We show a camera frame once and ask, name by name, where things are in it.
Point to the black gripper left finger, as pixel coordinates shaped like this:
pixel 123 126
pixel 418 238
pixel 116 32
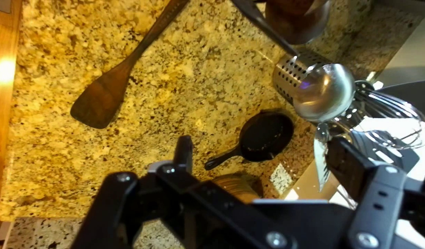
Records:
pixel 201 214

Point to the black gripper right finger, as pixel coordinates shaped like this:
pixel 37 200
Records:
pixel 383 193

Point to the dark wooden spatula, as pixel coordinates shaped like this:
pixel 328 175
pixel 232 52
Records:
pixel 100 99

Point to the rear steel utensil holder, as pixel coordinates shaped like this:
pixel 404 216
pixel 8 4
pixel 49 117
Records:
pixel 288 72

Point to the black slotted turner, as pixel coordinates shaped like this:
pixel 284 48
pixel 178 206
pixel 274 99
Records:
pixel 376 145

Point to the small black cast-iron skillet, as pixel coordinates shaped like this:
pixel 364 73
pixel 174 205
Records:
pixel 261 138

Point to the steel ladle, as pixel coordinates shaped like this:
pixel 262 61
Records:
pixel 325 90

